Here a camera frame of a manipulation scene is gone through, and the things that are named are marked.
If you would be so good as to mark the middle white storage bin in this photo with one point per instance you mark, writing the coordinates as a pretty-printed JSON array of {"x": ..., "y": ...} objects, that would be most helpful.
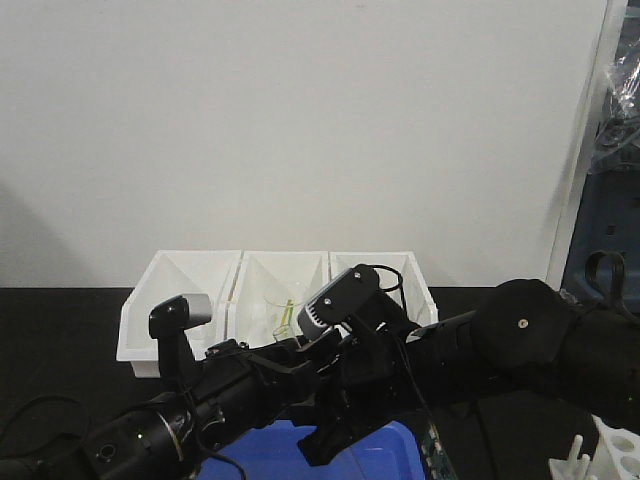
[{"x": 266, "y": 279}]

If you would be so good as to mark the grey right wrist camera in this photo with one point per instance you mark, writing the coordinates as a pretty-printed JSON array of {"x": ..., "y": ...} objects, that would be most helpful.
[{"x": 337, "y": 300}]

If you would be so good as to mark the clear bag of tubes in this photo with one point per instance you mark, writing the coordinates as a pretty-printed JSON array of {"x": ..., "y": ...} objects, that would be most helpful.
[{"x": 620, "y": 127}]

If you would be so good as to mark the white storage bin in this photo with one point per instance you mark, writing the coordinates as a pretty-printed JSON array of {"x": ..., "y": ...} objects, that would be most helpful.
[
  {"x": 421, "y": 307},
  {"x": 171, "y": 273},
  {"x": 266, "y": 279}
]

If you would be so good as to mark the left white storage bin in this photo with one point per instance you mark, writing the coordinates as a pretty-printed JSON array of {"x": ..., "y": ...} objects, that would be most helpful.
[{"x": 171, "y": 273}]

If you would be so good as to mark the blue plastic tray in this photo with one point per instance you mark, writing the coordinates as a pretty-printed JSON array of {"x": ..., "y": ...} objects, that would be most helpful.
[{"x": 273, "y": 453}]

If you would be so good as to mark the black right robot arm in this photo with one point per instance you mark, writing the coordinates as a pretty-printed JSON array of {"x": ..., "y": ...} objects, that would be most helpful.
[{"x": 523, "y": 336}]

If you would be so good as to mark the white test tube rack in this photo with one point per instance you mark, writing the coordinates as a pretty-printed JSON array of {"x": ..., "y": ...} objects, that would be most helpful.
[{"x": 616, "y": 456}]

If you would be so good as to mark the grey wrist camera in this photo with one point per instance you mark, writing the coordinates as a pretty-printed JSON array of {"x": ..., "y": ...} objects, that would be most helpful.
[
  {"x": 337, "y": 300},
  {"x": 178, "y": 314}
]

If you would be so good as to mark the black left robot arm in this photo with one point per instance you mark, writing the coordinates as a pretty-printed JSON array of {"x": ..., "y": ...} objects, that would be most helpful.
[{"x": 154, "y": 439}]

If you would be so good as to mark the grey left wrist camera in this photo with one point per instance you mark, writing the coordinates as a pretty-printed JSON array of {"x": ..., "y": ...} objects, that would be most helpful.
[{"x": 178, "y": 314}]

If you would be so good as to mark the blue-grey pegboard drying rack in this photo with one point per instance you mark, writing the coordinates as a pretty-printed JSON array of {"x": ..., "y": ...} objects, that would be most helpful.
[{"x": 608, "y": 219}]

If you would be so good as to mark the right white storage bin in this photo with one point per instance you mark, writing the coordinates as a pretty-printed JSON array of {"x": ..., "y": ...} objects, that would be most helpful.
[{"x": 421, "y": 307}]

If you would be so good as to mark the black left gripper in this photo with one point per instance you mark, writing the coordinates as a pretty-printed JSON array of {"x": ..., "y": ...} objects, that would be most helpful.
[{"x": 245, "y": 388}]

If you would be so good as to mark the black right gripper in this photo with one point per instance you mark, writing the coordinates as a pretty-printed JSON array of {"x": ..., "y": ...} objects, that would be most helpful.
[{"x": 368, "y": 385}]

